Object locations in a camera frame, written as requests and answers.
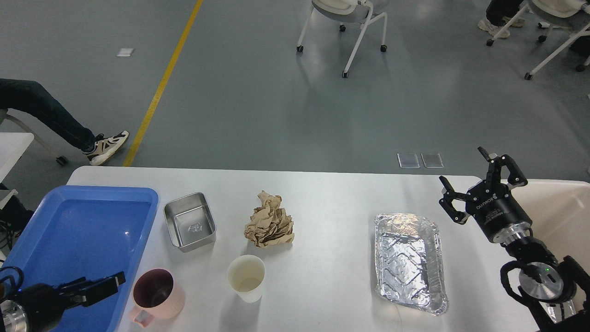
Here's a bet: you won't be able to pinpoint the small white side table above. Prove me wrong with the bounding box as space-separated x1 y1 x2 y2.
0 132 34 182

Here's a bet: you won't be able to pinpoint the seated person feet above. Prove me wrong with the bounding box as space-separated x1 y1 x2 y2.
478 0 523 36

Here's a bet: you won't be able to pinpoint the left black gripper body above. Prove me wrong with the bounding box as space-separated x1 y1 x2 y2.
1 284 67 332

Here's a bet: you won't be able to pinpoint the black and white sneaker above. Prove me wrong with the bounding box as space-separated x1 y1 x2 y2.
83 130 130 166

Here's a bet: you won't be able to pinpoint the crumpled brown paper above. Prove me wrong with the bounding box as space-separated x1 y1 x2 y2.
244 191 295 248

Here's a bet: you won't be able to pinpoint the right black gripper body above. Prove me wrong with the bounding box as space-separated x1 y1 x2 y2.
466 182 532 243

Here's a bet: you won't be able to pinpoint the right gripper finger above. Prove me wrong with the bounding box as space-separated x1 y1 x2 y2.
438 176 473 225
478 147 529 189

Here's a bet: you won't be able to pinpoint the pink mug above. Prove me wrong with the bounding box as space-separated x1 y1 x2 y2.
128 268 186 328

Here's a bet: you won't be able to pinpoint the white paper cup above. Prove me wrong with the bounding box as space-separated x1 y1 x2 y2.
227 255 266 304

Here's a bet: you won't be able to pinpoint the square steel container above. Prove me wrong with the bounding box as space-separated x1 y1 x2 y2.
164 192 217 253

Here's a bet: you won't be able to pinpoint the aluminium foil tray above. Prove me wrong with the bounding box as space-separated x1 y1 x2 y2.
374 213 448 316

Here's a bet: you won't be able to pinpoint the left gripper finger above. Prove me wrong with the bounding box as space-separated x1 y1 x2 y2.
58 271 126 308

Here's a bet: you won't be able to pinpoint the beige plastic bin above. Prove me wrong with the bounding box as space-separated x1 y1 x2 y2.
512 179 590 273

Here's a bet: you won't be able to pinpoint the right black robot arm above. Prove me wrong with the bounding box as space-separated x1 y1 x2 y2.
439 147 589 332

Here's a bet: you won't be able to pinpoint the white chair centre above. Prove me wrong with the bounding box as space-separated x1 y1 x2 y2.
296 0 389 78

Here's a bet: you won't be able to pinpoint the blue plastic tray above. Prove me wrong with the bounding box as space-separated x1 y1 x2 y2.
4 185 159 332

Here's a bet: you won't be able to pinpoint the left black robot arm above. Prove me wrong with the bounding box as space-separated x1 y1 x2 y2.
1 266 126 332

